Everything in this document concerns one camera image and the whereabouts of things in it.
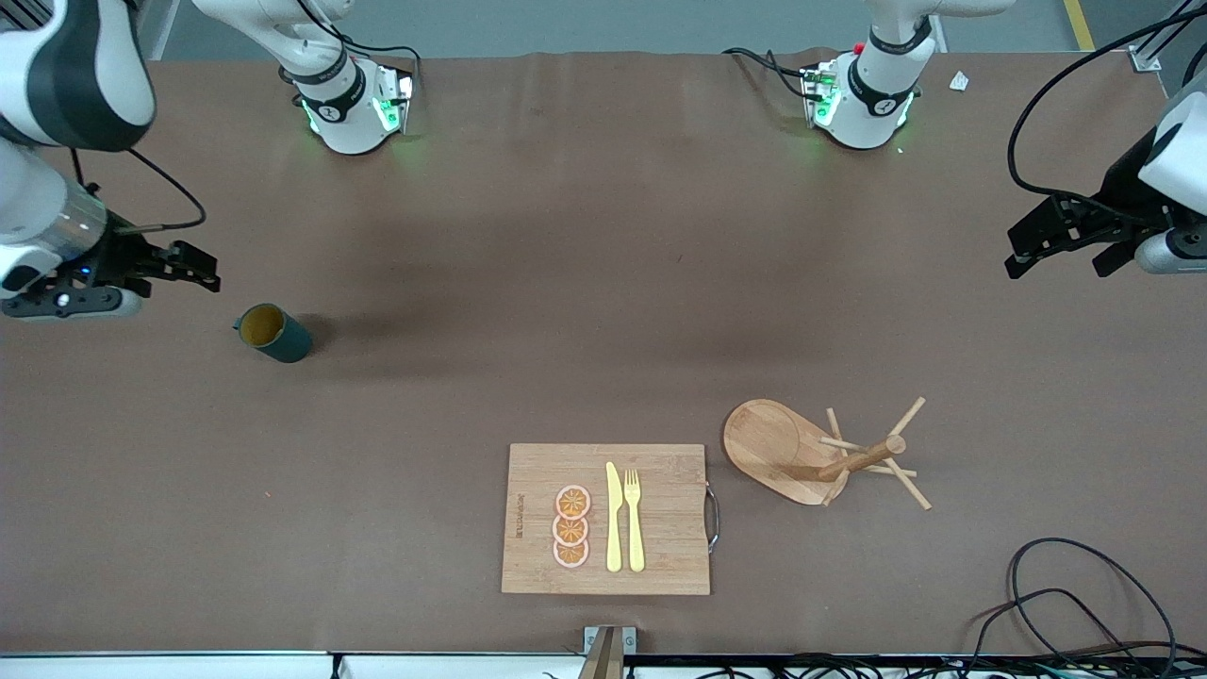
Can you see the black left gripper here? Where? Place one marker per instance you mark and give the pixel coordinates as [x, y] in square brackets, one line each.
[1122, 197]

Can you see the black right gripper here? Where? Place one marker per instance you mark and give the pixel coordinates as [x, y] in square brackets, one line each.
[115, 256]

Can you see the dark green ribbed cup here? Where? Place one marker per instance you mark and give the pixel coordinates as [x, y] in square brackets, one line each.
[283, 339]

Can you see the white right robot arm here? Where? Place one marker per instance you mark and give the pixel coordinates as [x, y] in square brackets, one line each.
[75, 75]

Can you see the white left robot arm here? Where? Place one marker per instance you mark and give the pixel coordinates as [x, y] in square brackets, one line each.
[872, 104]

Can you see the wooden cup rack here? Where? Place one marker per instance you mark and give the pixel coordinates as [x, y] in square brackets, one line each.
[773, 448]

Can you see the small white paper scrap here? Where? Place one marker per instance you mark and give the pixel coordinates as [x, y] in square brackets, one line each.
[959, 81]

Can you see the toy orange slice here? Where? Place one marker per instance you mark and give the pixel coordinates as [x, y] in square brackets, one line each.
[570, 531]
[572, 502]

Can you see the yellow plastic knife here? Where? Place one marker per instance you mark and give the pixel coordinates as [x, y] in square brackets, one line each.
[614, 519]

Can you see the bamboo cutting board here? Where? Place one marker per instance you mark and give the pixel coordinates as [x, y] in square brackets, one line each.
[660, 519]

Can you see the yellow plastic fork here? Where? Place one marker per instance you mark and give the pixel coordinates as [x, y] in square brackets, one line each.
[635, 528]

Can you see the aluminium frame profile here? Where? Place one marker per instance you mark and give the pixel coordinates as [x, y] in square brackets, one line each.
[1146, 58]

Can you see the metal table edge bracket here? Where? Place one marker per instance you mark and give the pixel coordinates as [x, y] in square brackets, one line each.
[603, 655]

